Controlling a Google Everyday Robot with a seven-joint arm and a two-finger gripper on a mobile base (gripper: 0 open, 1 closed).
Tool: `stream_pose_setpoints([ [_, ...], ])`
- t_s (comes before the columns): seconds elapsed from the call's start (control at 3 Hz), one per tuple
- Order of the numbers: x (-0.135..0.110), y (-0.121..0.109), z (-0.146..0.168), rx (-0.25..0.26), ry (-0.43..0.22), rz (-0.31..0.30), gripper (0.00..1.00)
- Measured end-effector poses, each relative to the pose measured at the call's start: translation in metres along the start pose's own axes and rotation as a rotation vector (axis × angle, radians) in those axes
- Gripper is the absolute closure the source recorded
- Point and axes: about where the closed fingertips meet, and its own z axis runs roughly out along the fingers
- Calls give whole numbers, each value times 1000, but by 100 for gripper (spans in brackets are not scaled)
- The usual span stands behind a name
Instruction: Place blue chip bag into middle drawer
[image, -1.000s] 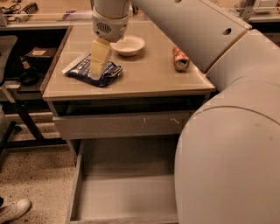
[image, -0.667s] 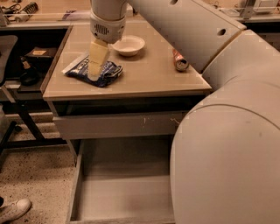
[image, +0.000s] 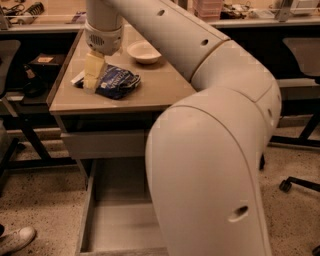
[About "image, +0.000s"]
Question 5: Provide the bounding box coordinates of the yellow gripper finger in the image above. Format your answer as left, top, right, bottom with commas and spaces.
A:
83, 50, 106, 93

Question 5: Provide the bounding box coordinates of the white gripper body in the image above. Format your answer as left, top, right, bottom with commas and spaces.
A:
85, 22, 123, 56

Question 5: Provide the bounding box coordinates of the blue chip bag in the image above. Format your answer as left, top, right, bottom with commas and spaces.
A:
71, 64, 141, 100

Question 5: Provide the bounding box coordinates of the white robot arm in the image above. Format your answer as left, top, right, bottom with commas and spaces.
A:
86, 0, 281, 256

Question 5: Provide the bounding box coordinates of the grey drawer cabinet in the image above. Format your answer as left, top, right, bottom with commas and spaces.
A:
49, 25, 194, 176

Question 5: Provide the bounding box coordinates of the closed top drawer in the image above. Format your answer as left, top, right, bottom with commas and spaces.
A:
61, 130, 145, 159

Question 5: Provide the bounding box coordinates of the open middle drawer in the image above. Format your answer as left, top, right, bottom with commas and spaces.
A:
75, 157, 168, 256

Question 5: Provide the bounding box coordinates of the white paper bowl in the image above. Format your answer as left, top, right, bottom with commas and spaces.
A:
127, 40, 161, 65

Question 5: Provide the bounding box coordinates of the black box on shelf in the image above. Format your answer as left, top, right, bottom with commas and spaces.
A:
28, 53, 65, 81

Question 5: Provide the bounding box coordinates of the black bottle on shelf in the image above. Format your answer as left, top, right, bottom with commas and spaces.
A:
23, 64, 46, 98

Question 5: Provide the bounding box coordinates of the black coiled tool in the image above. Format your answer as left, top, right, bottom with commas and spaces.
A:
17, 2, 44, 25

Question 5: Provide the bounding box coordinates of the black office chair left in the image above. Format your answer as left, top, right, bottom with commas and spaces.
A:
0, 40, 26, 198

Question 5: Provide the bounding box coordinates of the pink storage box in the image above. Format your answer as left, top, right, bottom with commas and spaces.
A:
192, 0, 223, 21

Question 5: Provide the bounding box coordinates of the white sneaker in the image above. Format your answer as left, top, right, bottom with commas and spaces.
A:
0, 226, 36, 256

